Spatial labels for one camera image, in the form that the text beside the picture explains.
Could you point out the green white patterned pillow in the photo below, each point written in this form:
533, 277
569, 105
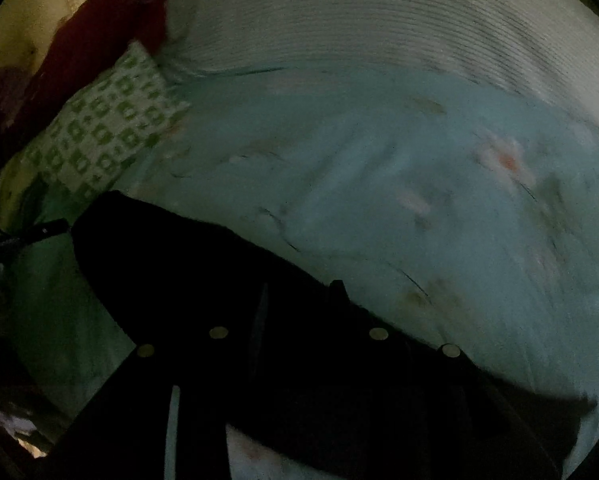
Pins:
104, 125

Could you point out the dark red cloth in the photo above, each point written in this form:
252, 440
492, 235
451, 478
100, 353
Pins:
89, 45

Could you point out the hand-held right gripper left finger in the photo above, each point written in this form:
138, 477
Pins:
260, 317

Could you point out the white ribbed blanket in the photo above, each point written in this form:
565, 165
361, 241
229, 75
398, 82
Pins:
354, 20

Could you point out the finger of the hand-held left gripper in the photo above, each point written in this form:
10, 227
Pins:
42, 231

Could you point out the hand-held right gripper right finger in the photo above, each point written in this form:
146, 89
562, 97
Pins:
338, 310

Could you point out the light blue floral bedsheet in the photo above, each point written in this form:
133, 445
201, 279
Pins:
379, 185

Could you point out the black pants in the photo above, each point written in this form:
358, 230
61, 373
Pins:
179, 260

